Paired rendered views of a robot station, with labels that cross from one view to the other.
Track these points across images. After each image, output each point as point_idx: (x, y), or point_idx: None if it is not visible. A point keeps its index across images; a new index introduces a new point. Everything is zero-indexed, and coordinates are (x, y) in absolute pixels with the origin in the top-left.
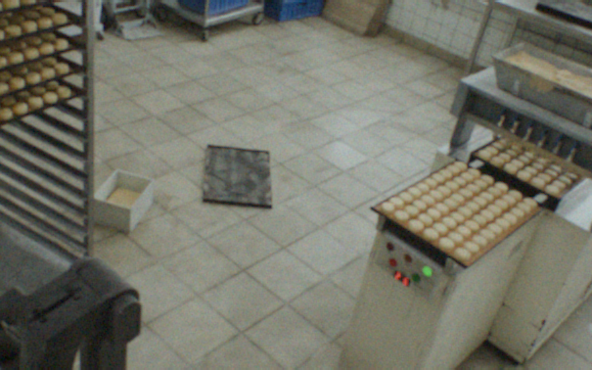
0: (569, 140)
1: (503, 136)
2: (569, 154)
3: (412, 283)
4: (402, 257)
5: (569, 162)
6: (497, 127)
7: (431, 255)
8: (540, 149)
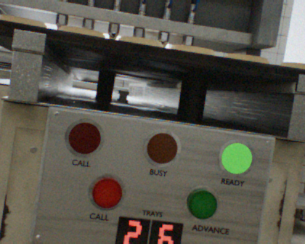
0: (179, 0)
1: (80, 16)
2: (189, 16)
3: (189, 232)
4: (139, 157)
5: (196, 26)
6: (66, 3)
7: (207, 125)
8: (148, 18)
